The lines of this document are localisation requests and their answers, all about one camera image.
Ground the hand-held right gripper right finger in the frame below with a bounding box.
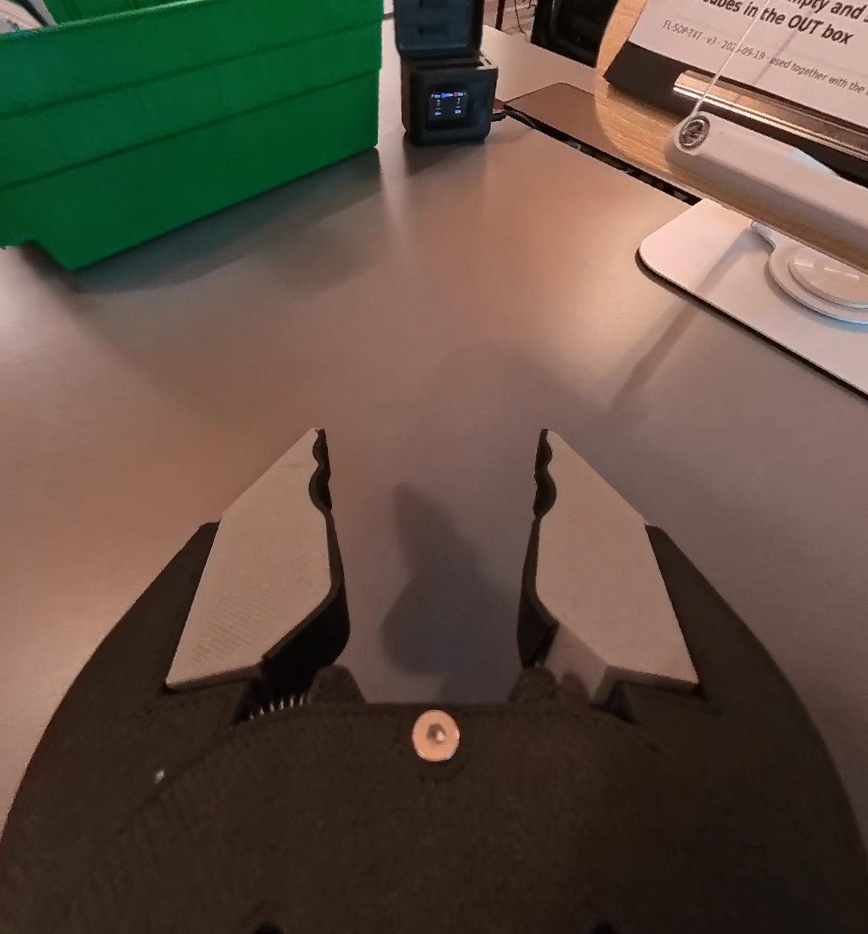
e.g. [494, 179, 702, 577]
[516, 428, 701, 703]

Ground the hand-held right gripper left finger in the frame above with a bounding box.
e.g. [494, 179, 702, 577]
[164, 428, 352, 693]

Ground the green plastic bin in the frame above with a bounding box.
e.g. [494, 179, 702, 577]
[0, 0, 385, 272]

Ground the black device with small screen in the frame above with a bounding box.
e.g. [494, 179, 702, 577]
[392, 0, 501, 147]

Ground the black mesh office chair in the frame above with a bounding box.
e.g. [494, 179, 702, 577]
[532, 0, 628, 68]

